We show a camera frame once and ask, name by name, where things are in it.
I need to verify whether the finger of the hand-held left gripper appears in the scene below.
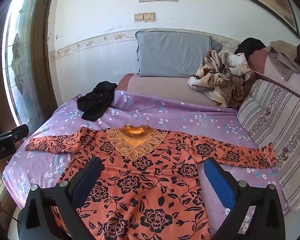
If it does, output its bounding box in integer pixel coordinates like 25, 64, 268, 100
7, 124, 30, 143

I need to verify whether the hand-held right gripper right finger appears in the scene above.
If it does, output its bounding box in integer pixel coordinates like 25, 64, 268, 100
204, 158, 287, 240

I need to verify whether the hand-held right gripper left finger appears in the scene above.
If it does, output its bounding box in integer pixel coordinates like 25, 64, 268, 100
17, 156, 104, 240

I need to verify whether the orange black floral shirt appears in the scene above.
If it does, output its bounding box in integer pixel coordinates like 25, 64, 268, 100
25, 124, 277, 240

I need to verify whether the stained glass window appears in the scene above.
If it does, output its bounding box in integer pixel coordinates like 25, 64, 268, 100
2, 0, 44, 128

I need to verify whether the purple floral bedsheet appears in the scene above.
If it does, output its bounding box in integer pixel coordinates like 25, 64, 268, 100
2, 90, 290, 240

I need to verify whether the black crumpled cloth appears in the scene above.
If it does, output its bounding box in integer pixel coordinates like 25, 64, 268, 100
77, 81, 118, 122

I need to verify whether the striped floral cushion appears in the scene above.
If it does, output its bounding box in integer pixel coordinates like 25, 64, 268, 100
236, 79, 300, 212

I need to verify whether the stained glass door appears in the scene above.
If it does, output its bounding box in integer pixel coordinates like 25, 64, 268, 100
0, 0, 63, 160

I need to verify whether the beige brown floral blanket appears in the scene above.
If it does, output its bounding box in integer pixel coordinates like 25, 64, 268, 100
187, 50, 252, 108

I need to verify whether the brown pink mattress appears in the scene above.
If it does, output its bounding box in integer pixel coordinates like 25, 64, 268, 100
116, 73, 240, 109

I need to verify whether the grey pillow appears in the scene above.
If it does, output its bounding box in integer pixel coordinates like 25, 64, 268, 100
135, 31, 223, 78

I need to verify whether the black garment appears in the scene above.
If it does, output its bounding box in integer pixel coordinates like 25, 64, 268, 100
234, 37, 266, 57

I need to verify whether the beige towel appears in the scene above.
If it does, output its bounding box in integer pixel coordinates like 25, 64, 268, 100
264, 40, 300, 82

